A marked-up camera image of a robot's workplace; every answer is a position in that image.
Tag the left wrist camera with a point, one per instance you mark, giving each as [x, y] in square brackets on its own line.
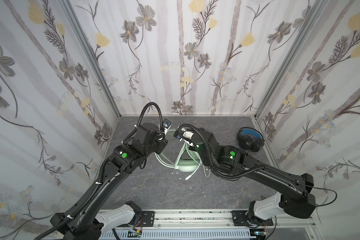
[166, 125]

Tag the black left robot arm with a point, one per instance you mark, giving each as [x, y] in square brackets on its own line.
[83, 220]

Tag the mint green over-ear headphones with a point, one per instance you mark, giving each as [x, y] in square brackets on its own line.
[186, 161]

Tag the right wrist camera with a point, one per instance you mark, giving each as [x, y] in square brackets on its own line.
[184, 135]

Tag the black and blue headphones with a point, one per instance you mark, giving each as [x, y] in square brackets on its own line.
[250, 139]

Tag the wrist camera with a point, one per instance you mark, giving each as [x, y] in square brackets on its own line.
[184, 135]
[166, 125]

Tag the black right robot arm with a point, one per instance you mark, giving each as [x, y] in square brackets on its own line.
[293, 192]

